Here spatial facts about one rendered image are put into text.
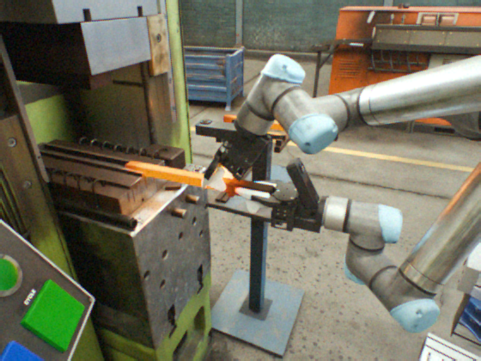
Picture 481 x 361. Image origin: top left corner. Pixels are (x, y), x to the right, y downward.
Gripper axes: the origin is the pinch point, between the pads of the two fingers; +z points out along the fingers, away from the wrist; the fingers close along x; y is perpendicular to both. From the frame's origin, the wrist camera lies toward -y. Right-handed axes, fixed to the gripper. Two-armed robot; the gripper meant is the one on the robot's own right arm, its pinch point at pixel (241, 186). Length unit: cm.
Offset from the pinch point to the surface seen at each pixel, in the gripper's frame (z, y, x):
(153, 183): 27.3, 5.8, 1.6
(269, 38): 229, 57, 755
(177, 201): 21.3, 11.6, 3.5
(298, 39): 158, 56, 756
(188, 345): 26, 85, 7
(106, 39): 27.1, -32.4, -6.4
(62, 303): 11.9, -0.7, -42.2
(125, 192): 27.4, 2.6, -9.3
